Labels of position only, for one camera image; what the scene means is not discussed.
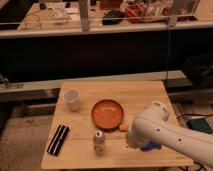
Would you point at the black bag on shelf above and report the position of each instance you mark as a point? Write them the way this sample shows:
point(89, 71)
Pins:
point(112, 17)

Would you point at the wooden background workbench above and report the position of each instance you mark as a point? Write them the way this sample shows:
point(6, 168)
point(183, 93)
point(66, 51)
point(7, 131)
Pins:
point(38, 18)

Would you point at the orange round plate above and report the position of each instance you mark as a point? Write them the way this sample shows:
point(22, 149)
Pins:
point(107, 114)

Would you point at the dark power box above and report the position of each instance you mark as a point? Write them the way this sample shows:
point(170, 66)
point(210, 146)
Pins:
point(200, 125)

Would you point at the orange carrot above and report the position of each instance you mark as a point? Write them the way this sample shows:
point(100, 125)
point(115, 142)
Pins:
point(123, 128)

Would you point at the translucent plastic cup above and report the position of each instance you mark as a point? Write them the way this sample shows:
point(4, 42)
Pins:
point(71, 98)

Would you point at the grey metal post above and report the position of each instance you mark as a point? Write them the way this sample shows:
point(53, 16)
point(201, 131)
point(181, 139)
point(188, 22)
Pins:
point(83, 8)
point(174, 13)

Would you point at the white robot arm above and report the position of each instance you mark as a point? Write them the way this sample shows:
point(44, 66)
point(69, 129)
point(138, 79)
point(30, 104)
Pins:
point(151, 124)

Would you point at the grey metal post left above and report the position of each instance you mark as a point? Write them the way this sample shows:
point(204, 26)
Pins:
point(83, 8)

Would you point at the red tool on shelf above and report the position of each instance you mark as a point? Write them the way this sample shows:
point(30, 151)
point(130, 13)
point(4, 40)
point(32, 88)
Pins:
point(135, 13)

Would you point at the blue sponge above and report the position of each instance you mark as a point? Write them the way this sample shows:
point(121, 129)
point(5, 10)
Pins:
point(150, 146)

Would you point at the small clear bottle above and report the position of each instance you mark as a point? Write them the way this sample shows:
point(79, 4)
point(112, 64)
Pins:
point(99, 143)

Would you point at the grey metal post right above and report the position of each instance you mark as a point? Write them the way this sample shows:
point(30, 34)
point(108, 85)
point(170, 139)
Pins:
point(174, 13)

